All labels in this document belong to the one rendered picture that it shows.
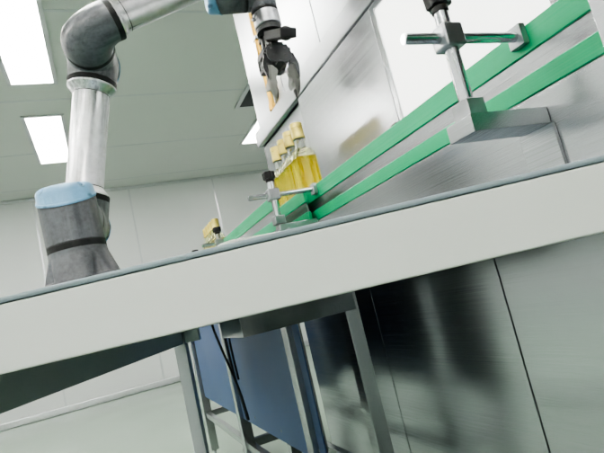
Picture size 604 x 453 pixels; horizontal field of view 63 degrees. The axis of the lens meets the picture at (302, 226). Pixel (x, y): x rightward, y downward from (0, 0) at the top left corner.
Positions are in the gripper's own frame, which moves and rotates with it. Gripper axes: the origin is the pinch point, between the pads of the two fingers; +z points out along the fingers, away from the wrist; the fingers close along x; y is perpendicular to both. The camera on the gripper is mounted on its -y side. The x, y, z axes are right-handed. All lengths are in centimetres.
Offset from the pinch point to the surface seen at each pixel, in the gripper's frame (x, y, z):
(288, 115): -15.2, 36.3, -8.4
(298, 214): 5.6, -2.0, 33.5
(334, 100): -12.3, -2.2, 4.1
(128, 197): 2, 584, -134
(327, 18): -15.2, -4.3, -19.1
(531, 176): 34, -98, 51
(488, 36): 9, -76, 30
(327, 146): -12.2, 8.1, 13.3
